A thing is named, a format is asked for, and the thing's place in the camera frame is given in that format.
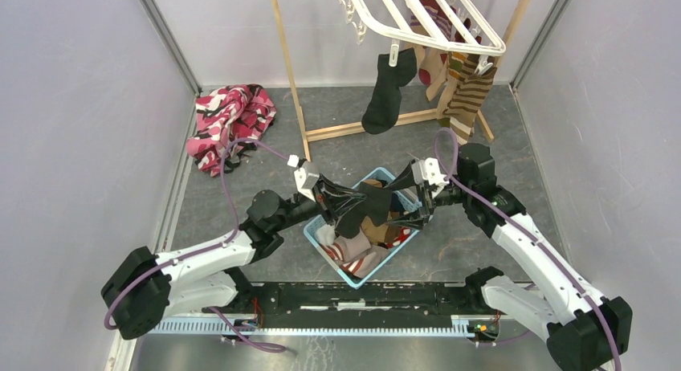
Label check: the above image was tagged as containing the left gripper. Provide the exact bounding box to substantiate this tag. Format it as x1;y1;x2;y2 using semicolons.
273;173;367;232

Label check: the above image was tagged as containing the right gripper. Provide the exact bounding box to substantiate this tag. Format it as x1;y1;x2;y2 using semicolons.
380;160;472;231

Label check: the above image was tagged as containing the black sock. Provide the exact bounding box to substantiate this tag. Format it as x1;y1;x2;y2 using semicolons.
361;47;418;135
335;179;393;239

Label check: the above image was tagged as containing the brown striped sock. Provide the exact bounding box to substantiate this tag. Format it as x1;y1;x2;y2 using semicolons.
443;66;498;145

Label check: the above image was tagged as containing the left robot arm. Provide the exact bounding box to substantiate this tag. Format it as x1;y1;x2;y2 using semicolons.
100;179;368;340

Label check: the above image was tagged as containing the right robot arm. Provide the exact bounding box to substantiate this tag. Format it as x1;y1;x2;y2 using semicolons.
387;143;633;370

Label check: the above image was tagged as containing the wooden hanger stand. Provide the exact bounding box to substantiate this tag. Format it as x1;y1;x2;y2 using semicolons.
271;0;531;157

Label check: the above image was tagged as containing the light blue laundry basket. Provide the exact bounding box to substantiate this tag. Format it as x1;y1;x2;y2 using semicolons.
303;190;421;289

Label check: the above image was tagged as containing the navy blue sock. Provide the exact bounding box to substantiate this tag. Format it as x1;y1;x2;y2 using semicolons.
389;191;415;219

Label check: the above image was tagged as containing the red santa sock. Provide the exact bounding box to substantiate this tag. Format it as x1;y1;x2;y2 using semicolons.
389;227;414;248

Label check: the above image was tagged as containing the tan ribbed sock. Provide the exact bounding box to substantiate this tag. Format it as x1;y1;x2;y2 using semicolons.
361;211;401;248

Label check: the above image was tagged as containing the beige pink sock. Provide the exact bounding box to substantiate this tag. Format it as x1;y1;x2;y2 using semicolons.
326;232;389;279

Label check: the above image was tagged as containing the pink camouflage cloth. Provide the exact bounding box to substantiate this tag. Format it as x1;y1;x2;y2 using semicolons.
186;84;277;177

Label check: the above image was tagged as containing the red purple striped sock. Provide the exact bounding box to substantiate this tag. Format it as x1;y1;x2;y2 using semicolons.
410;0;453;39

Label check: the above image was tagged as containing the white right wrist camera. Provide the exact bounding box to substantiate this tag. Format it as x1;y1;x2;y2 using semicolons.
411;157;448;198

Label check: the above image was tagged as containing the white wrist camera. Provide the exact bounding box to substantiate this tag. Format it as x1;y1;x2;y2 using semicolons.
411;157;448;198
287;154;320;202

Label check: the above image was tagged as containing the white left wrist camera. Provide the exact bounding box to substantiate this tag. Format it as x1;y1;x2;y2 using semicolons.
287;154;320;202

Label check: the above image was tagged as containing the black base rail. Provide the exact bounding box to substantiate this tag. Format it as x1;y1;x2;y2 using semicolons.
219;282;503;329

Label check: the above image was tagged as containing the light blue cable tray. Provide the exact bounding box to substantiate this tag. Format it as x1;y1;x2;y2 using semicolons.
149;317;475;338

